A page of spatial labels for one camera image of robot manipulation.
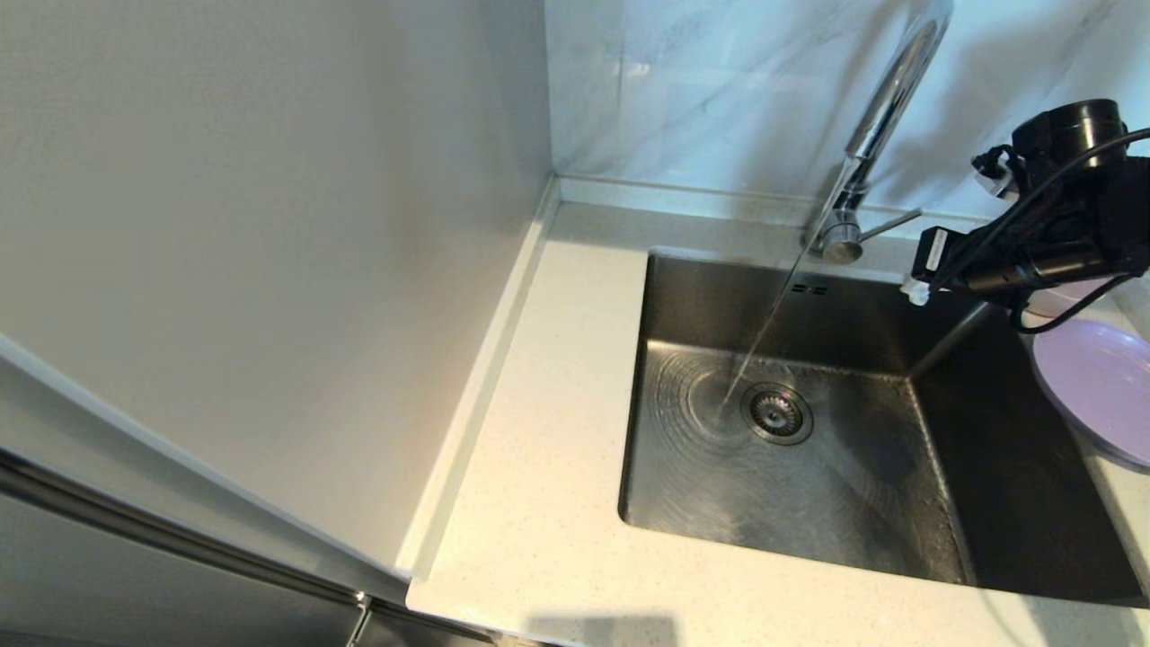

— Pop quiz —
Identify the pink bowl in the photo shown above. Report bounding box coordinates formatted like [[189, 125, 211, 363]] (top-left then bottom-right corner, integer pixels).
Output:
[[1024, 277, 1119, 318]]

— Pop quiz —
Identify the purple plate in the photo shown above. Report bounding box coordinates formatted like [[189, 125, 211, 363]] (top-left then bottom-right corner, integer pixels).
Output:
[[1033, 319, 1150, 473]]

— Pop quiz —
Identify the chrome kitchen faucet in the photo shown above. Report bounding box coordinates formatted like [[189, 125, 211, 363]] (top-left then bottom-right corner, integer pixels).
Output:
[[801, 0, 955, 265]]

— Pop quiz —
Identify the stainless steel sink basin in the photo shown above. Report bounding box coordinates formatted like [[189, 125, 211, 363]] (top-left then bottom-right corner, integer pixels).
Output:
[[617, 250, 1149, 607]]

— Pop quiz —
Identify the running water stream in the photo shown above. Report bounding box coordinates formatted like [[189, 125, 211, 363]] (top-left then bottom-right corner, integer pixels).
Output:
[[719, 162, 850, 412]]

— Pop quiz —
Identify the round metal drain strainer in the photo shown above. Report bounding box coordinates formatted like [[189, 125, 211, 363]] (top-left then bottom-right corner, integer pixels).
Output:
[[742, 383, 816, 447]]

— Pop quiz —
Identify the white tall cabinet side panel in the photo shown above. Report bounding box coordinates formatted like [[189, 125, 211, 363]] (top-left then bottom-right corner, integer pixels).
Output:
[[0, 0, 553, 581]]

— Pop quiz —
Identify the chrome door trim bar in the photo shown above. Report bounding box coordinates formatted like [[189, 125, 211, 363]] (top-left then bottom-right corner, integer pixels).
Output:
[[0, 449, 371, 607]]

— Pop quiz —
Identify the grey steel appliance door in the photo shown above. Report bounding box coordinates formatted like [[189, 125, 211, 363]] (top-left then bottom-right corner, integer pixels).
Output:
[[0, 494, 360, 647]]

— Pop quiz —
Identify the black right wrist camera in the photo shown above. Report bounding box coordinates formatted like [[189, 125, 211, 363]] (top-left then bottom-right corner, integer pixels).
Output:
[[909, 226, 976, 293]]

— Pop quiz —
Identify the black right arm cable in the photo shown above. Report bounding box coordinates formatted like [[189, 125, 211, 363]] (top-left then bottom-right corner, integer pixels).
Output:
[[930, 128, 1150, 335]]

